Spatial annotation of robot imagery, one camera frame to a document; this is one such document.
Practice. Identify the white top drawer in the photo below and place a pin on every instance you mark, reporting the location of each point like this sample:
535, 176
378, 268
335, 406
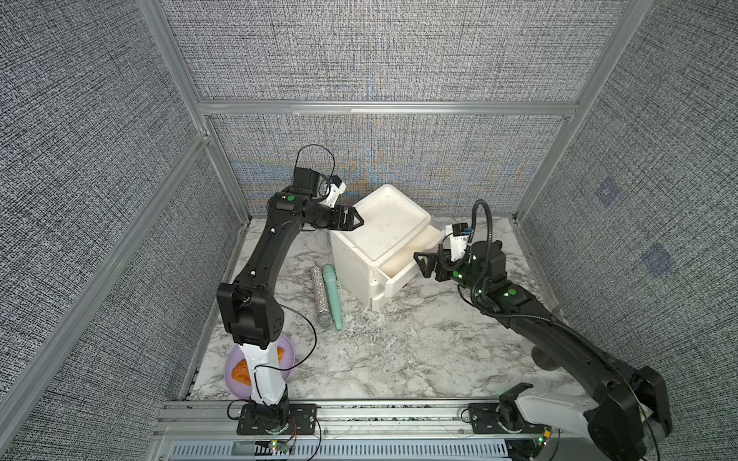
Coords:
394, 274

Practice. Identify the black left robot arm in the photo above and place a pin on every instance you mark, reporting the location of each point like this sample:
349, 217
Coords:
248, 307

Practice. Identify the aluminium front rail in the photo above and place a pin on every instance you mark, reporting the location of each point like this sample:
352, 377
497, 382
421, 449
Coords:
357, 430

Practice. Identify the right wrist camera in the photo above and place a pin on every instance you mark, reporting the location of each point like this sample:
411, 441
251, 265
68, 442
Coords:
458, 236

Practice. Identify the purple plate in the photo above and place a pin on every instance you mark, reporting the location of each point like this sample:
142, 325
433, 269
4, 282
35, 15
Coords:
286, 355

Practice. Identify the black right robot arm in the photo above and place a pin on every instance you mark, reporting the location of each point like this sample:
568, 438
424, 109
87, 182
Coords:
625, 412

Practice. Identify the white drawer cabinet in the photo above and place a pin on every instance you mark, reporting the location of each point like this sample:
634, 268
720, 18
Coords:
391, 220

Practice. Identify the orange pastry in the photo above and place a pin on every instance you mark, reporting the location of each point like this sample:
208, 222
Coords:
240, 372

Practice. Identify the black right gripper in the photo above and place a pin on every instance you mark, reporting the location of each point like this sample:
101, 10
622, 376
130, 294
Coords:
437, 265

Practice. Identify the mint green microphone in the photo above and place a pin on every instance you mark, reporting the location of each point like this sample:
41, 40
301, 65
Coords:
333, 297

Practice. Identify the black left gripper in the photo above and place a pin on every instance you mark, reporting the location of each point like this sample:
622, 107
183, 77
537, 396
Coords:
339, 216

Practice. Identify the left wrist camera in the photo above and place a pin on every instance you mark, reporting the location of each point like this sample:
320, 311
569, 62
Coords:
337, 187

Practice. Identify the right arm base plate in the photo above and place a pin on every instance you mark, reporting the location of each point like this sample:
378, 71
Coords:
485, 418

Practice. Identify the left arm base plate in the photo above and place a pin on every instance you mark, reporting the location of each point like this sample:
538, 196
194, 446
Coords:
277, 420

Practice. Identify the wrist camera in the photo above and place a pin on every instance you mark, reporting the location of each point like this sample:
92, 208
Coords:
337, 187
458, 236

